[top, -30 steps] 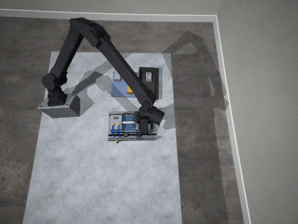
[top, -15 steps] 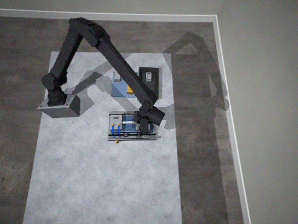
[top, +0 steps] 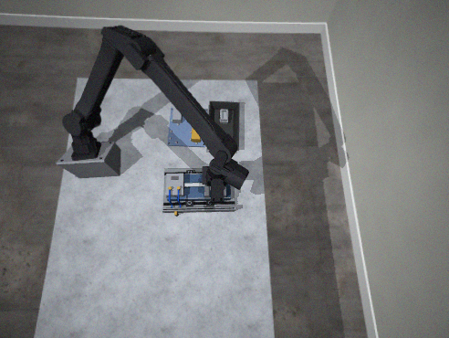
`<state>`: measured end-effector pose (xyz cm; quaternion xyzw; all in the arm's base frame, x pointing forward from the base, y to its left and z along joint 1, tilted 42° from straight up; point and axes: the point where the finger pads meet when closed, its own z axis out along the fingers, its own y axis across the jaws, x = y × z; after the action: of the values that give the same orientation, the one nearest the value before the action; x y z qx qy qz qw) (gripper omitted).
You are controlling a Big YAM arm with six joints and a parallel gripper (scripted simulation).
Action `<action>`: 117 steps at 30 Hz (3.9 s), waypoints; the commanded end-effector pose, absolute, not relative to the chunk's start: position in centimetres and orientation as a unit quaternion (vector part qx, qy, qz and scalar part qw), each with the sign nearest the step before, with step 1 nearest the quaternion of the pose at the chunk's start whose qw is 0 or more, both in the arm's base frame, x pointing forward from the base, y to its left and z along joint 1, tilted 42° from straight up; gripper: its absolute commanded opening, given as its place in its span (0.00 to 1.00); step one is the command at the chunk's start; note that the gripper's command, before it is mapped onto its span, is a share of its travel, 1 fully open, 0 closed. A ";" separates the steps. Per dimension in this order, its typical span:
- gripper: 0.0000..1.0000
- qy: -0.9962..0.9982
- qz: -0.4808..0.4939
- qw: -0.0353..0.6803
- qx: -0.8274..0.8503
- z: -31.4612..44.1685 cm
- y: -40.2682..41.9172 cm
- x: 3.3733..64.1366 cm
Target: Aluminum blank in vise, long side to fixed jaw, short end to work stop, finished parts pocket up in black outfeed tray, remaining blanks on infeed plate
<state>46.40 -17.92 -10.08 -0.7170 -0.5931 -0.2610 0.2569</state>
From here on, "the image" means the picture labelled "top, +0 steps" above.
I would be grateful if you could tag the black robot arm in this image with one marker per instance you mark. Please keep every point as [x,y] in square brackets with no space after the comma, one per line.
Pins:
[145,55]

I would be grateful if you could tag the yellow brass block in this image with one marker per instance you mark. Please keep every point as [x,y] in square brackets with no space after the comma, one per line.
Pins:
[195,137]

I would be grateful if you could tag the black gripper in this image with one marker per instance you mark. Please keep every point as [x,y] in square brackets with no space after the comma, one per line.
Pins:
[204,175]

